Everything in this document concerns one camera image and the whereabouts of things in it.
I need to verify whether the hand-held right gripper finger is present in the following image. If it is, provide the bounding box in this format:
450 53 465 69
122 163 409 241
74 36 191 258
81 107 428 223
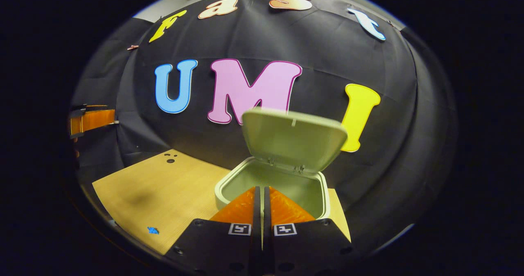
263 186 361 276
163 186 263 276

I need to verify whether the pale green desktop garbage bin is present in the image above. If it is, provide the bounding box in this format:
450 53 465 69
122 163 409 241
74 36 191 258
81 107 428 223
215 107 348 221

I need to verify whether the wooden desktop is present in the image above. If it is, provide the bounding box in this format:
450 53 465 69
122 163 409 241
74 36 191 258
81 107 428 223
92 149 352 255

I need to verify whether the black backdrop cloth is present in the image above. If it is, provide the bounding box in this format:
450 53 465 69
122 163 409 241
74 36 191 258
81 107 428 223
70 0 457 252

